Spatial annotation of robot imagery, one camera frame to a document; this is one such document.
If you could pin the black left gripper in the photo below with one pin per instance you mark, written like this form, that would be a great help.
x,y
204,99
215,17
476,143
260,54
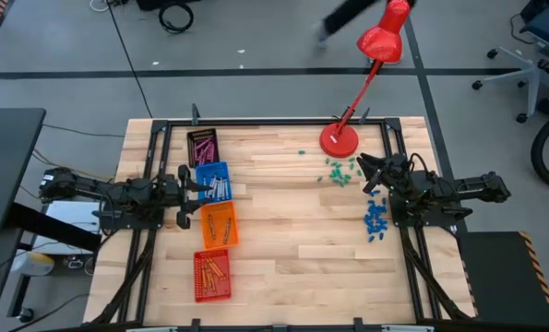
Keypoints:
x,y
175,193

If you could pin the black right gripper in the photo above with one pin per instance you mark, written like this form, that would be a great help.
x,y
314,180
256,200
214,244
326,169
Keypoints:
x,y
394,174

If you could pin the brown crayon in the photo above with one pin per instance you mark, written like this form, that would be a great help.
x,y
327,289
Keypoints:
x,y
227,230
211,226

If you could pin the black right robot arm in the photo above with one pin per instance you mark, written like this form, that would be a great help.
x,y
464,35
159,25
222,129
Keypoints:
x,y
477,184

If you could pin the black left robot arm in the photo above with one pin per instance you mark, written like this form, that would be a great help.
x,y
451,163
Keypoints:
x,y
131,191

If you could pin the orange plastic basket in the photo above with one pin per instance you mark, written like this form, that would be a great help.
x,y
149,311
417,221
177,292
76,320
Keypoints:
x,y
218,209

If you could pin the blue plastic basket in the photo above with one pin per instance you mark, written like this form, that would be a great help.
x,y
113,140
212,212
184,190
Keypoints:
x,y
201,170

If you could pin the red desk lamp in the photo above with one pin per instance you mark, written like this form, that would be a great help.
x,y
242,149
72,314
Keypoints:
x,y
338,140

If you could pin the black plastic basket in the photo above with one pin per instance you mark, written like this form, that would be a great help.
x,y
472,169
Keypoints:
x,y
191,133

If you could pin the red plastic basket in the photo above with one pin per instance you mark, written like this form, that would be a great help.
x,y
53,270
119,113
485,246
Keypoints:
x,y
199,295

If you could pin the white box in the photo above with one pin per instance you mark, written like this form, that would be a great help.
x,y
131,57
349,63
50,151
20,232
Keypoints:
x,y
71,212

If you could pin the black stand beam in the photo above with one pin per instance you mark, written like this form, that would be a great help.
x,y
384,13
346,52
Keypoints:
x,y
52,226

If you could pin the white yellow bottle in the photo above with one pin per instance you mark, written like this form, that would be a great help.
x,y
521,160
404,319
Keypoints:
x,y
32,264

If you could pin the office chair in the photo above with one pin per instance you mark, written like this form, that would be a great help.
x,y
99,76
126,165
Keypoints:
x,y
532,69

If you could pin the black side desk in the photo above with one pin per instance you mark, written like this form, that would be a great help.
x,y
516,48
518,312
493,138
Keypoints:
x,y
6,166

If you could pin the black box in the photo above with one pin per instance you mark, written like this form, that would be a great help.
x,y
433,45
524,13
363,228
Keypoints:
x,y
163,3

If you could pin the black aluminium table frame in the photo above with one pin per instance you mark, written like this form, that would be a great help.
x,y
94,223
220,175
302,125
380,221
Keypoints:
x,y
274,122

